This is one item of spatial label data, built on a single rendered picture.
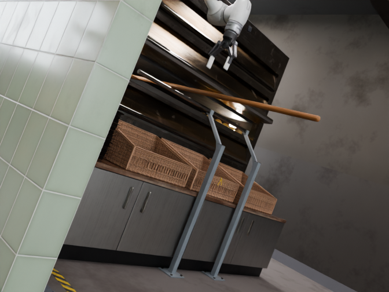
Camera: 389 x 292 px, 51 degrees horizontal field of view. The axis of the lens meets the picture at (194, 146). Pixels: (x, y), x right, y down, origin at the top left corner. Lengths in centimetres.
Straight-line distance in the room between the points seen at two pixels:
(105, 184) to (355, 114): 368
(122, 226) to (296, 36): 448
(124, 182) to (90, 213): 26
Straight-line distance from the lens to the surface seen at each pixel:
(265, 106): 218
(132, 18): 98
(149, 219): 263
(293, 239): 527
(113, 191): 239
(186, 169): 278
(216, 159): 280
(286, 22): 654
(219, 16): 242
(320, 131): 544
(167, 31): 314
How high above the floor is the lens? 78
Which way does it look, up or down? 2 degrees up
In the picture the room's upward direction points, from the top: 22 degrees clockwise
